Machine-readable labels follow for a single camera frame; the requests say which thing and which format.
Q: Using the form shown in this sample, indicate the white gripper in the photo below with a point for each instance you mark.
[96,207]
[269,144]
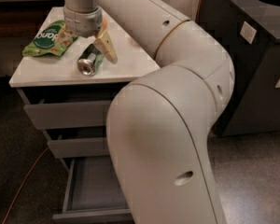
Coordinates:
[82,22]

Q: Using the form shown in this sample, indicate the green soda can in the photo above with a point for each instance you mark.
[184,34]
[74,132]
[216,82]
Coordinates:
[89,61]

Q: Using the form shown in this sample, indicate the grey bottom drawer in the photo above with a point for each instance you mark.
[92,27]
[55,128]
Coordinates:
[93,194]

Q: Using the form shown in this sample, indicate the grey drawer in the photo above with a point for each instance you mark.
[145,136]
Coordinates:
[77,142]
[93,194]
[57,107]

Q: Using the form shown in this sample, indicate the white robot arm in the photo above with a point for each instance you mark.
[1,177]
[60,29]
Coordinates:
[157,126]

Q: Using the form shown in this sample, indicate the grey drawer cabinet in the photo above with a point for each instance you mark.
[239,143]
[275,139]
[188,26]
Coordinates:
[50,70]

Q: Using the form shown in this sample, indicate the grey top drawer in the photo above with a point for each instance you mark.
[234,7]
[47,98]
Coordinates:
[57,107]

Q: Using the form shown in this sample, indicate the grey middle drawer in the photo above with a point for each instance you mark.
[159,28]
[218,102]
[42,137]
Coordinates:
[77,142]

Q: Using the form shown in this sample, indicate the orange fruit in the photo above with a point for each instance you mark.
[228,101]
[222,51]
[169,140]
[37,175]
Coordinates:
[104,24]

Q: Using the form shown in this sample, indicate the green snack bag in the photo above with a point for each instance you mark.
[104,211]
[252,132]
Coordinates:
[44,42]

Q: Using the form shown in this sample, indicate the white label sticker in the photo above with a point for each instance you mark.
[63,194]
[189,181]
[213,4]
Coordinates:
[248,32]

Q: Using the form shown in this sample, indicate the dark waste bin cabinet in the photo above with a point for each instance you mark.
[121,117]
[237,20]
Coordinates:
[255,103]

